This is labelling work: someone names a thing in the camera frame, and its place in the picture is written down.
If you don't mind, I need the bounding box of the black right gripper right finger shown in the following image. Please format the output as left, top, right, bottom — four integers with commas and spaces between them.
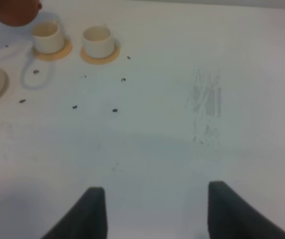
207, 181, 285, 239

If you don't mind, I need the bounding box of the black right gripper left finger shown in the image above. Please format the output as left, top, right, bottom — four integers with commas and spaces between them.
43, 187, 108, 239

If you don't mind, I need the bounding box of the brown clay teapot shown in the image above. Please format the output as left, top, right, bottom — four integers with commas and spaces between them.
0, 0, 42, 27

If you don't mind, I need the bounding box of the right orange coaster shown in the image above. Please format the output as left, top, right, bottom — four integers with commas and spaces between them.
80, 43, 120, 65

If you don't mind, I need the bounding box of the orange coaster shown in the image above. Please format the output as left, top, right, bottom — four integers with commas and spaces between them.
31, 38, 73, 62
80, 43, 120, 65

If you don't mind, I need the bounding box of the left orange coaster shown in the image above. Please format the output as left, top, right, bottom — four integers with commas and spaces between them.
31, 38, 73, 62

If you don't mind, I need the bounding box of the right white teacup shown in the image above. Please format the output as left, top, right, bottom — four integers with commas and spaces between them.
82, 24, 115, 59

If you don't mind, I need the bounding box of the white teacup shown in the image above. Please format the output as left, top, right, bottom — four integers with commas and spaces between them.
32, 21, 64, 54
82, 24, 115, 59

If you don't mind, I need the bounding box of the left white teacup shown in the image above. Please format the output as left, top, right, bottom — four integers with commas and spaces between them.
32, 21, 64, 54

